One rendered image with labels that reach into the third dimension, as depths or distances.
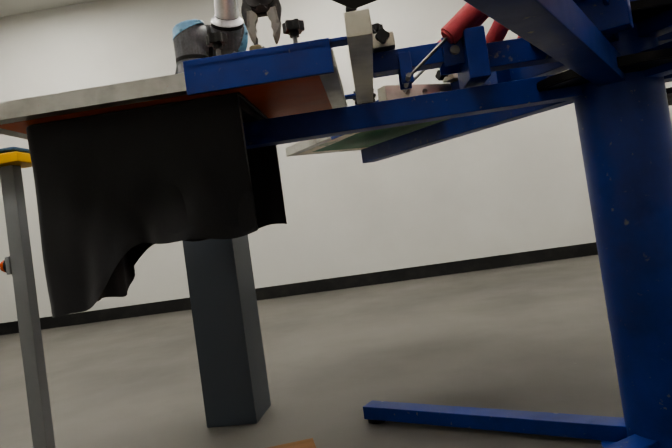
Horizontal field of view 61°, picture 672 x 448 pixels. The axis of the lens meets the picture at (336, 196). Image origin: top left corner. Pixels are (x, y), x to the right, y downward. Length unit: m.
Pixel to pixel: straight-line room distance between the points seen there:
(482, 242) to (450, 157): 0.81
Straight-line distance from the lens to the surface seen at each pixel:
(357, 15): 1.15
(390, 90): 1.84
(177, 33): 2.20
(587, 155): 1.51
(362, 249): 5.24
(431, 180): 5.26
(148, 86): 1.25
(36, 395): 1.86
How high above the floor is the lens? 0.66
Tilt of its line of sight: 2 degrees up
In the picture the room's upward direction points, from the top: 8 degrees counter-clockwise
